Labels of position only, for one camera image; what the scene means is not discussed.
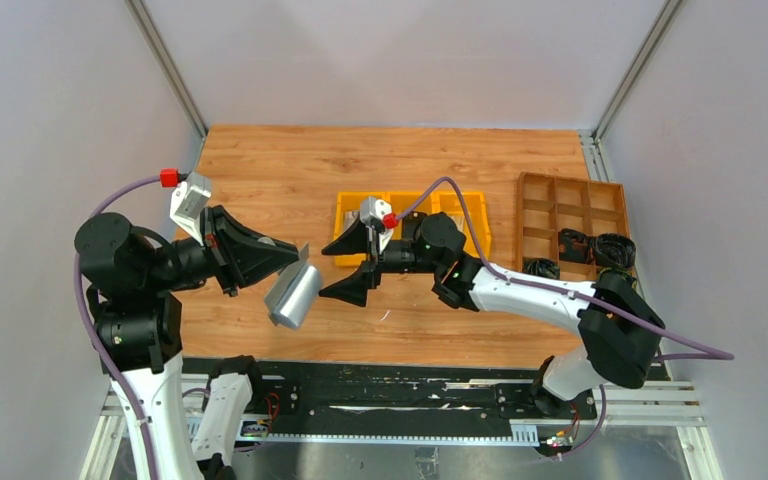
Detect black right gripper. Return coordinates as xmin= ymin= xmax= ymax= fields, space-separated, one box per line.
xmin=320 ymin=212 xmax=445 ymax=307

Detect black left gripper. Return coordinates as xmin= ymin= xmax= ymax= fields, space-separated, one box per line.
xmin=144 ymin=202 xmax=299 ymax=293

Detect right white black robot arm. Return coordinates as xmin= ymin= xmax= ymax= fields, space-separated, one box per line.
xmin=319 ymin=213 xmax=664 ymax=418

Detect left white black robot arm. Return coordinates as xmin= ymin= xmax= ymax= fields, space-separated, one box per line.
xmin=74 ymin=206 xmax=299 ymax=479

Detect yellow plastic bin row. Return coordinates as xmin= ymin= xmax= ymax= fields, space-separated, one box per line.
xmin=333 ymin=188 xmax=492 ymax=258

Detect dark rolled tie front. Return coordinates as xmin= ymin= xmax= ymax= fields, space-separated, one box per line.
xmin=522 ymin=258 xmax=560 ymax=280

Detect wooden compartment tray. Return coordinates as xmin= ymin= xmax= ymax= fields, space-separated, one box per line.
xmin=514 ymin=172 xmax=638 ymax=289

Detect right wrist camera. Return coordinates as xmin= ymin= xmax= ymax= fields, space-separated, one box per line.
xmin=358 ymin=196 xmax=399 ymax=232

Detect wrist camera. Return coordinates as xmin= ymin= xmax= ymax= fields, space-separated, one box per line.
xmin=169 ymin=172 xmax=212 ymax=246
xmin=358 ymin=196 xmax=399 ymax=232

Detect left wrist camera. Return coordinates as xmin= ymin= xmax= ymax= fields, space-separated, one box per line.
xmin=169 ymin=172 xmax=212 ymax=246

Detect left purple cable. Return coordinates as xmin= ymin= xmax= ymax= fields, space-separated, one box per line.
xmin=72 ymin=168 xmax=187 ymax=480

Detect purple cable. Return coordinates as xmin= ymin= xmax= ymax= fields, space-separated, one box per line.
xmin=72 ymin=168 xmax=187 ymax=480
xmin=382 ymin=176 xmax=735 ymax=458

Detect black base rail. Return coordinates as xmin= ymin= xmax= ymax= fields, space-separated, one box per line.
xmin=249 ymin=360 xmax=606 ymax=439

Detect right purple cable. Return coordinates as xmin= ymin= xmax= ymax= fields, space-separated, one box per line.
xmin=382 ymin=176 xmax=735 ymax=458

